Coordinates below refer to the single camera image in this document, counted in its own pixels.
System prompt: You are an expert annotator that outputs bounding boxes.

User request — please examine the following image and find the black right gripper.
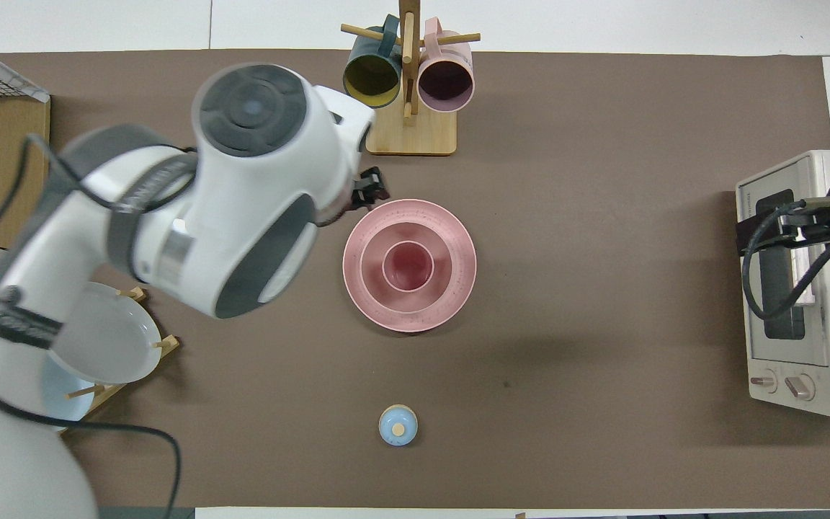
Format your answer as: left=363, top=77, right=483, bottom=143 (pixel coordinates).
left=735, top=199, right=830, bottom=254

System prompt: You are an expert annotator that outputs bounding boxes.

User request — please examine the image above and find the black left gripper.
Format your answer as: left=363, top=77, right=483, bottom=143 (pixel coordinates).
left=347, top=167, right=391, bottom=213

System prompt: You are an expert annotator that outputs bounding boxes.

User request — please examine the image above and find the pink cup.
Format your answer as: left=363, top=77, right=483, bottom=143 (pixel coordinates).
left=382, top=241, right=436, bottom=293

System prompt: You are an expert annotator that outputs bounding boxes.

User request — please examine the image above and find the pink bowl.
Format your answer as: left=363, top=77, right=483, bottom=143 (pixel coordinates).
left=360, top=222, right=458, bottom=314

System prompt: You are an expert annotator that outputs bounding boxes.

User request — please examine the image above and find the wooden mug tree stand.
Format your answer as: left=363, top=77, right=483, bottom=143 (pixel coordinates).
left=341, top=0, right=481, bottom=156

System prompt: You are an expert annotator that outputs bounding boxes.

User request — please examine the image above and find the dark green mug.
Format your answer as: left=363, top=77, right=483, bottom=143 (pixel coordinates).
left=343, top=14, right=403, bottom=109

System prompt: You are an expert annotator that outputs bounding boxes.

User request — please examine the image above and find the pink mug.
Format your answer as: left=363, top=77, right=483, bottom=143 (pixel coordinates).
left=417, top=18, right=475, bottom=113

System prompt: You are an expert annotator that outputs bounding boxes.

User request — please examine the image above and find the pink speckled plate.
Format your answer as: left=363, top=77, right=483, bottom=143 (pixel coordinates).
left=343, top=200, right=477, bottom=333

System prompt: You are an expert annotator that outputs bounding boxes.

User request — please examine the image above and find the brown table mat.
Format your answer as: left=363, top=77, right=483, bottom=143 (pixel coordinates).
left=0, top=49, right=830, bottom=509

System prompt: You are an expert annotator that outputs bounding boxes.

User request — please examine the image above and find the wooden plate rack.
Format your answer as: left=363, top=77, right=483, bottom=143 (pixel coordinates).
left=61, top=287, right=180, bottom=435

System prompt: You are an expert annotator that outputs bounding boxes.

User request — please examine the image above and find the grey plate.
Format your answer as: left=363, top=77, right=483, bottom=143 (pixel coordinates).
left=48, top=281, right=163, bottom=385

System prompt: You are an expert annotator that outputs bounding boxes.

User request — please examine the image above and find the light blue plate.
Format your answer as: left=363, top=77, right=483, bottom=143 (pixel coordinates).
left=40, top=357, right=96, bottom=425

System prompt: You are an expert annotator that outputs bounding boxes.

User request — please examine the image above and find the toaster oven door handle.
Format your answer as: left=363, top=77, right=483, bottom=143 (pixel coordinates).
left=790, top=245, right=817, bottom=307

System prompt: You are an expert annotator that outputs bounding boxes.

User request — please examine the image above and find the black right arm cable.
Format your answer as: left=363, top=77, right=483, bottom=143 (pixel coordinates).
left=741, top=193, right=830, bottom=343

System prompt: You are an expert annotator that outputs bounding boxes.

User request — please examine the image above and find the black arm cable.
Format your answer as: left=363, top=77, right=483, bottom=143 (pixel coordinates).
left=0, top=134, right=183, bottom=519
left=741, top=193, right=830, bottom=343

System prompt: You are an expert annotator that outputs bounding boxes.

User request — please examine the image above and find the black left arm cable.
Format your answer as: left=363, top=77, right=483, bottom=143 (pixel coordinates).
left=0, top=134, right=183, bottom=519

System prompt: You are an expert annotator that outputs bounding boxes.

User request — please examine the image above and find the wooden shelf with wire mesh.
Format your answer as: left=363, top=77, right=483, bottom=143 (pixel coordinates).
left=0, top=35, right=52, bottom=249

